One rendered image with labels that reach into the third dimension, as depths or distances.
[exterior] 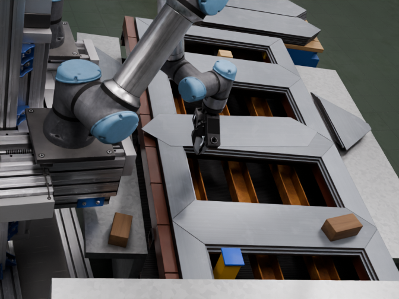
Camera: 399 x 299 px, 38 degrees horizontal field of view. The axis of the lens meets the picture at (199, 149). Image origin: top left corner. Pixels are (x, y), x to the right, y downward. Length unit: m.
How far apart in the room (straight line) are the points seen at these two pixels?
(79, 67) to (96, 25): 2.73
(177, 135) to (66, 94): 0.65
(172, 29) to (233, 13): 1.59
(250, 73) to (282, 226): 0.89
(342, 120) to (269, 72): 0.39
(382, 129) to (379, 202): 1.96
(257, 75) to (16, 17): 1.28
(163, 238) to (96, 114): 0.49
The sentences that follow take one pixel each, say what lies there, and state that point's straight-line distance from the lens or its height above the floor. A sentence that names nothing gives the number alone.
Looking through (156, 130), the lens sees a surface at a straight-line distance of 2.11.
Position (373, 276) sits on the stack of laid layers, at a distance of 1.99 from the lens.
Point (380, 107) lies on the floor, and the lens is 4.56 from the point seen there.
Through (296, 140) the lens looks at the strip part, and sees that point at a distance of 2.32.
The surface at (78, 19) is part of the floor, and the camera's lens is 4.34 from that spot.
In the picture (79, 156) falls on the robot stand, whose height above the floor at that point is 1.04.
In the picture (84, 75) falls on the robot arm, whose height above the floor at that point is 1.27.
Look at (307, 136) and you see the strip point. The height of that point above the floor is 0.84.
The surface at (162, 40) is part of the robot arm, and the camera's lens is 1.47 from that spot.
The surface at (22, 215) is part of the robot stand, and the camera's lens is 1.67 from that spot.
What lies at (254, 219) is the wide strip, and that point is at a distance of 1.92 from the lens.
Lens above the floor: 2.17
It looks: 39 degrees down
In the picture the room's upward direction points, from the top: 19 degrees clockwise
